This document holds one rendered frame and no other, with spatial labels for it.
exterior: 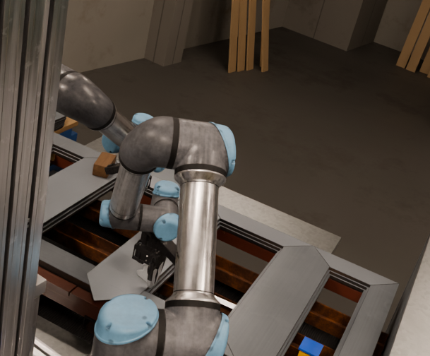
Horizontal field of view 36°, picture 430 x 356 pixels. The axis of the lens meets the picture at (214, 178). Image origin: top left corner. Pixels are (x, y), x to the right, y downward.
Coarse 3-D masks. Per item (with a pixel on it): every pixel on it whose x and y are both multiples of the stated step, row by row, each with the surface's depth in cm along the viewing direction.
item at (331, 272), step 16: (96, 192) 246; (144, 192) 256; (80, 208) 237; (48, 224) 221; (224, 224) 247; (256, 240) 243; (336, 272) 234; (320, 288) 225; (368, 288) 230; (352, 320) 212; (288, 336) 197; (336, 352) 198
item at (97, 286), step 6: (90, 276) 200; (90, 282) 198; (96, 282) 198; (102, 282) 199; (90, 288) 195; (96, 288) 196; (102, 288) 196; (108, 288) 197; (114, 288) 198; (102, 294) 194; (108, 294) 195; (114, 294) 195; (120, 294) 196
